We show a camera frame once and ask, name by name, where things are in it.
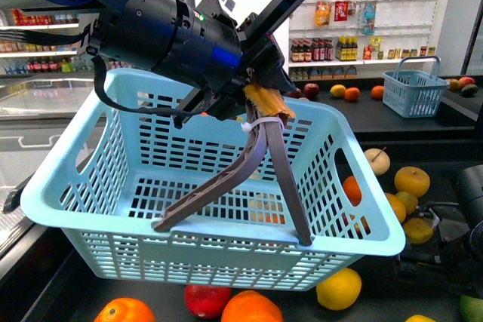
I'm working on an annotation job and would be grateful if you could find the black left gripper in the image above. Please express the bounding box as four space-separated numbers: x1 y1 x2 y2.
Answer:
124 0 306 127

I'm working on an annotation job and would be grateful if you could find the large light blue basket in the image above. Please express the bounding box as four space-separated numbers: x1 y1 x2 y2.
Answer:
20 68 407 292

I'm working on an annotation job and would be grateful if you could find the yellow lemon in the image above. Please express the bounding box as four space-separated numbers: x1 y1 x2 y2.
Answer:
316 268 362 311
405 314 436 322
330 84 346 98

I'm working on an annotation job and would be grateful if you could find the white zip tie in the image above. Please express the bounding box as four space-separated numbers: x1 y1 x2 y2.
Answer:
241 117 285 133

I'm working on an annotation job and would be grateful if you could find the far red apple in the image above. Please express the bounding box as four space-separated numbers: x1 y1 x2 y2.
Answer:
303 83 320 100

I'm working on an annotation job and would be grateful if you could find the red apple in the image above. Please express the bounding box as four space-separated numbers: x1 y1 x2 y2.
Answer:
184 284 232 319
303 83 320 100

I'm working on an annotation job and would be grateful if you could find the glass freezer chest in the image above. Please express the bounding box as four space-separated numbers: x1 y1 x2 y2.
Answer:
1 72 94 119

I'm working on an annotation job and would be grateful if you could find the far orange by basket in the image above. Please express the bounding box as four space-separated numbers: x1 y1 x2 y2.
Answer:
371 85 385 100

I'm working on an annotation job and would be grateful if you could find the small orange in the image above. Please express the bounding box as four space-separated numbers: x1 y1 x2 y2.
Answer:
343 176 362 207

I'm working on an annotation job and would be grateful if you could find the white pear right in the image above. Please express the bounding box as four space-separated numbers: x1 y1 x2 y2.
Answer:
364 148 391 176

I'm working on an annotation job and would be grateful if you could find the small blue basket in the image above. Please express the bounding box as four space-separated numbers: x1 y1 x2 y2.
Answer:
383 56 449 118

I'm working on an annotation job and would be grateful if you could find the yellow brown pear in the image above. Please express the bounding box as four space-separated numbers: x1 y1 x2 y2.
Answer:
394 166 431 198

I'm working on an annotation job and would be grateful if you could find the yellow orange apple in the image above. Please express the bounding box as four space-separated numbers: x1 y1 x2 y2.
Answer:
385 193 407 224

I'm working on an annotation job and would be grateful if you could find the red apple left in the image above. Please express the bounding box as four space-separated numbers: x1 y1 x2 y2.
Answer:
184 284 232 319

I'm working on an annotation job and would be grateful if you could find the olive kiwi upper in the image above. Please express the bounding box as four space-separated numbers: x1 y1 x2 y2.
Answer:
395 191 419 215

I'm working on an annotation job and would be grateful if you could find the large orange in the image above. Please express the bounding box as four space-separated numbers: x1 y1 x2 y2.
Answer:
220 290 284 322

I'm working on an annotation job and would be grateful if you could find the orange fruit far left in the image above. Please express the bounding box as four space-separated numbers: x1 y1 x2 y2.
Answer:
94 297 156 322

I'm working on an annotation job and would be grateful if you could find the green lime front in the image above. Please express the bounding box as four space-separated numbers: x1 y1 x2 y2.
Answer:
460 296 483 322

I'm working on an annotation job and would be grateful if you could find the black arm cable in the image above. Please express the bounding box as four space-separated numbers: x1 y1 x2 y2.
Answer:
85 46 212 118

